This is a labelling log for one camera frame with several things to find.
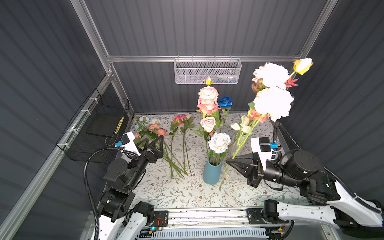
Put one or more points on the large pink rose stem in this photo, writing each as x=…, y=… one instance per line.
x=210, y=108

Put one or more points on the floral patterned table mat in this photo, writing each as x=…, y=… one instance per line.
x=164, y=189

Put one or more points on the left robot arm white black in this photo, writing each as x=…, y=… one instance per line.
x=114, y=215

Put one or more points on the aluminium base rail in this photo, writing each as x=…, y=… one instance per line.
x=218, y=217

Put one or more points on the items in white basket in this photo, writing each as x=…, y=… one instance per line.
x=218, y=79

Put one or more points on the blue artificial rose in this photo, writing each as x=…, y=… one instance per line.
x=225, y=105

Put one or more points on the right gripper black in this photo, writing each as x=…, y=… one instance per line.
x=251, y=171

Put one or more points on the peach rose flower stem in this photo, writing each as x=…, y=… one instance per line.
x=255, y=116

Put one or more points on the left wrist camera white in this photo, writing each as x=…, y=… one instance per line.
x=126, y=143

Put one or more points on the blue ceramic vase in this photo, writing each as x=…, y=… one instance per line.
x=212, y=171

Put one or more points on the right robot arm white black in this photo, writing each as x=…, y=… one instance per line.
x=332, y=202

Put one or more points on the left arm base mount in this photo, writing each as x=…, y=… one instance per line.
x=160, y=219

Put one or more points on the pile of artificial flowers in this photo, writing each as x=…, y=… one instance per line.
x=172, y=138

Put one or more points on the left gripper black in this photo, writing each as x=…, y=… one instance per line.
x=155, y=153

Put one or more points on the pink carnation flower stem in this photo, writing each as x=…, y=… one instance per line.
x=208, y=92

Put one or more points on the white rose stem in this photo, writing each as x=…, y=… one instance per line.
x=218, y=146

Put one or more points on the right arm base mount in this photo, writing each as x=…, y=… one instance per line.
x=256, y=216

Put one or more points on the white wire mesh basket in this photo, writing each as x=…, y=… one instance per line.
x=188, y=69

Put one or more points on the small pale pink rose stem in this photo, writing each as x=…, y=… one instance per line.
x=206, y=129

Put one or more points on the white peony flower stem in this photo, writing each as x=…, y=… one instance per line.
x=270, y=83

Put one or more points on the black wire basket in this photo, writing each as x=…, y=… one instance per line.
x=93, y=129

